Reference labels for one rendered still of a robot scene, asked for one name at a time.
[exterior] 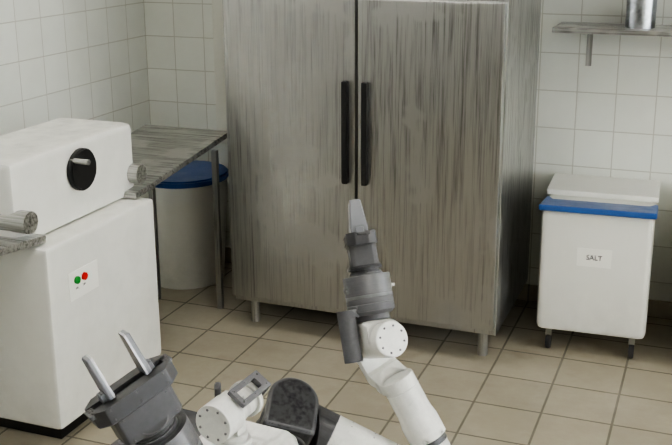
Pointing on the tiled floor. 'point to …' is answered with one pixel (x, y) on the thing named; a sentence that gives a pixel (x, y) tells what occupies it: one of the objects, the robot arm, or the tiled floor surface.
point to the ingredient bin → (596, 255)
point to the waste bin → (189, 226)
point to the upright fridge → (383, 121)
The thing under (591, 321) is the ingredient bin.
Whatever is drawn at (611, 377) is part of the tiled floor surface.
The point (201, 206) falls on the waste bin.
